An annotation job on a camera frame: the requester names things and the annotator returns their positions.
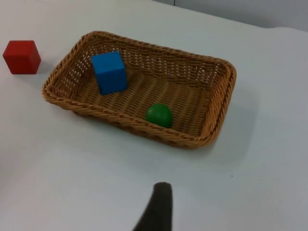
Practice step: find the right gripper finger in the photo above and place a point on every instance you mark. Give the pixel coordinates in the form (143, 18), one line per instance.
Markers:
(160, 209)

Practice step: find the blue cube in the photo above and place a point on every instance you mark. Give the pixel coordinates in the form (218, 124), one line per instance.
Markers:
(109, 72)

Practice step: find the red cube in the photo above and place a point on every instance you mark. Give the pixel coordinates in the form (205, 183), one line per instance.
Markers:
(21, 57)

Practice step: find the pale brown wicker basket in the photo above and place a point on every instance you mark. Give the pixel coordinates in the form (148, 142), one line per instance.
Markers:
(168, 96)

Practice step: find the green ball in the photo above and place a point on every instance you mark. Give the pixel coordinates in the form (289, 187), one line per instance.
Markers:
(159, 115)

